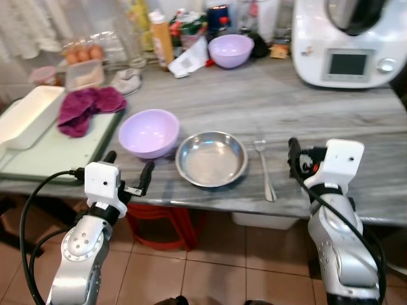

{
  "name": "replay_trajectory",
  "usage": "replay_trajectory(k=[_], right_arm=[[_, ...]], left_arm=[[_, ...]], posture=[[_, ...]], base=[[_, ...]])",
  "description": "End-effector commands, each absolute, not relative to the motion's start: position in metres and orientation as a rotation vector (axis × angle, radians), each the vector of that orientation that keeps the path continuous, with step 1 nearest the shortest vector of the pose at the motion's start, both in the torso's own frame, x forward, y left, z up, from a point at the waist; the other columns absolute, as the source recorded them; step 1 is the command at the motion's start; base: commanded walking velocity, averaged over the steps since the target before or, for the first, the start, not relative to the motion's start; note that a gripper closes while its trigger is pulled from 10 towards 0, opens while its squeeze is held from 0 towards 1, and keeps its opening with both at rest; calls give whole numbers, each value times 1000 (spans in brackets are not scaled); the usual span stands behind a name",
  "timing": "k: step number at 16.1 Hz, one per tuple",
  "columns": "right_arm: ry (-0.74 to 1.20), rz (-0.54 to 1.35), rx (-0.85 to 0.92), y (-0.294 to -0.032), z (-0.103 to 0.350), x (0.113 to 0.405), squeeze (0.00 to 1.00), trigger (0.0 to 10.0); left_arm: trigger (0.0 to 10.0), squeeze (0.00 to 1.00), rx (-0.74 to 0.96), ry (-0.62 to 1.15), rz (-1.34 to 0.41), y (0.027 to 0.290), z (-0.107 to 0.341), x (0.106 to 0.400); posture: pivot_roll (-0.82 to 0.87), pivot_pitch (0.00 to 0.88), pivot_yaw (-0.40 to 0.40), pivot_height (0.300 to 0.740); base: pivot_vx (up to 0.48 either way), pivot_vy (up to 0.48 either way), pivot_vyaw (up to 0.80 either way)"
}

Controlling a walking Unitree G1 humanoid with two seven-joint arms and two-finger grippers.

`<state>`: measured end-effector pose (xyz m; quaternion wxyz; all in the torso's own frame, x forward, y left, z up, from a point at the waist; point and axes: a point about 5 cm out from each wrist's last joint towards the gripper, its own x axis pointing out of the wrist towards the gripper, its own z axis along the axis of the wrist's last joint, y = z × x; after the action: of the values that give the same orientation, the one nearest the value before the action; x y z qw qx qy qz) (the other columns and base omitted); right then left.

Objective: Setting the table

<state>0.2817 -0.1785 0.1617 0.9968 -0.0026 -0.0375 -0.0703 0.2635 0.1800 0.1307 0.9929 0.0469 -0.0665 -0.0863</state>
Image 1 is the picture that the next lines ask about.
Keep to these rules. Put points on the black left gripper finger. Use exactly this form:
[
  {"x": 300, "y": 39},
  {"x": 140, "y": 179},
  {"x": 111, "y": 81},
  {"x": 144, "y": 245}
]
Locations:
[
  {"x": 147, "y": 176},
  {"x": 110, "y": 157}
]

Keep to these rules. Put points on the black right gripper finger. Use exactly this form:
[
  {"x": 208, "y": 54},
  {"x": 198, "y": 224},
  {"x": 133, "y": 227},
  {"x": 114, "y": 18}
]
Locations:
[{"x": 294, "y": 152}]

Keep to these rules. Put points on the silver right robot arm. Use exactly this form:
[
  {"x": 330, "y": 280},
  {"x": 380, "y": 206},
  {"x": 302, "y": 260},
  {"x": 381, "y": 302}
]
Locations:
[{"x": 340, "y": 248}]

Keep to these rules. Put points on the lilac plastic bowl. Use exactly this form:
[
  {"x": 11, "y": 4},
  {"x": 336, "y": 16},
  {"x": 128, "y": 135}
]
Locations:
[
  {"x": 149, "y": 133},
  {"x": 231, "y": 51}
]

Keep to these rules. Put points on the red plastic stool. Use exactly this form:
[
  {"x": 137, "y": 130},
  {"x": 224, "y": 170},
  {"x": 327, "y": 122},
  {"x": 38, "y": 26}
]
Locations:
[{"x": 162, "y": 225}]

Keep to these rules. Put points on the pale green tray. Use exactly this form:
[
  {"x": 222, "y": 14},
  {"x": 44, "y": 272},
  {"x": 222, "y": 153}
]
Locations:
[{"x": 57, "y": 155}]

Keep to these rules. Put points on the magenta towel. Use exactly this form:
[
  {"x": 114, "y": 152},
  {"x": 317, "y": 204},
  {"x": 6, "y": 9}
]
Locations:
[{"x": 89, "y": 108}]

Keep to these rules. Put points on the stainless steel bowl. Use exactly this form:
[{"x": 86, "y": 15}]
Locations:
[{"x": 212, "y": 160}]

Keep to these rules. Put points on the white box under table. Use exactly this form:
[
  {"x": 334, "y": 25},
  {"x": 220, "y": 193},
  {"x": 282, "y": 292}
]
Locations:
[{"x": 264, "y": 221}]

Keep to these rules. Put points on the small glass dish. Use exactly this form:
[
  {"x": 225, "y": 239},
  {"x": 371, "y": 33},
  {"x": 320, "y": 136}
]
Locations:
[{"x": 126, "y": 81}]

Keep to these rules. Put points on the clear plastic food container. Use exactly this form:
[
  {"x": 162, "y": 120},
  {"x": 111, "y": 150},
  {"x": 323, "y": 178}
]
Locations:
[{"x": 84, "y": 75}]

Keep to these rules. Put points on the white rectangular dish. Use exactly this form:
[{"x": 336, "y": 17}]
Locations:
[{"x": 28, "y": 117}]

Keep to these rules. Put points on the small brown packet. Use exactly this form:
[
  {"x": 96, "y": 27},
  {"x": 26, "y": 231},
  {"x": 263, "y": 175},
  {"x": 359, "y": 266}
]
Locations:
[{"x": 279, "y": 51}]

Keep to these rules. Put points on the small pink lidded container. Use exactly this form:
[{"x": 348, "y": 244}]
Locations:
[{"x": 44, "y": 76}]

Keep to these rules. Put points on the clear egg box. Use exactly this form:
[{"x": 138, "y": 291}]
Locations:
[{"x": 82, "y": 53}]

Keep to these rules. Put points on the small black object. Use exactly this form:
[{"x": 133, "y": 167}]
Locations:
[{"x": 259, "y": 46}]

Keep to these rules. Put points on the white paper packet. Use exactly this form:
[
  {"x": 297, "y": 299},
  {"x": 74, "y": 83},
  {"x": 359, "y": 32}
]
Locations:
[{"x": 187, "y": 60}]

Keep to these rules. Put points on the white kitchen machine with display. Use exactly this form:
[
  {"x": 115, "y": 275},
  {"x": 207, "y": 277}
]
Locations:
[{"x": 356, "y": 44}]

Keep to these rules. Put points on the orange bottle with white cap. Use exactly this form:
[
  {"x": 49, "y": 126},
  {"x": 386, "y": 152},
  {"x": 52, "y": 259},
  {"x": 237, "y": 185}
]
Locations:
[{"x": 161, "y": 41}]

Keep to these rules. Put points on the yellow bottle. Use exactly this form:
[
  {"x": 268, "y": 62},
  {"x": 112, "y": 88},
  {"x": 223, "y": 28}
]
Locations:
[{"x": 141, "y": 25}]

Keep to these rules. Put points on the colourful snack packet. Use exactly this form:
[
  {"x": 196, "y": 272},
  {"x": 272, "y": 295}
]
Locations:
[{"x": 187, "y": 25}]

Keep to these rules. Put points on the dark jar with red label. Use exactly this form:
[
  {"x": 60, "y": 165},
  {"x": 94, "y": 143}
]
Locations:
[{"x": 219, "y": 19}]

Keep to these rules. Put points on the white lace curtain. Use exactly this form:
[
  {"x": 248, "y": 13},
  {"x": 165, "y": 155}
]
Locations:
[{"x": 28, "y": 25}]

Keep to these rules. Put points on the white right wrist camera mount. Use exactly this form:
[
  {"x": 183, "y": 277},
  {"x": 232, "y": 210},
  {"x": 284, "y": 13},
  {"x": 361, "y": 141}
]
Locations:
[{"x": 337, "y": 162}]

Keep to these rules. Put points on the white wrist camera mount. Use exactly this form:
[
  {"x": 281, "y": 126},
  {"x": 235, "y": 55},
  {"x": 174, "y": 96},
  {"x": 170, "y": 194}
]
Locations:
[
  {"x": 102, "y": 184},
  {"x": 337, "y": 162}
]

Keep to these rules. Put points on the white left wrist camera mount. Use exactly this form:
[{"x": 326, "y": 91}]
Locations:
[{"x": 102, "y": 184}]

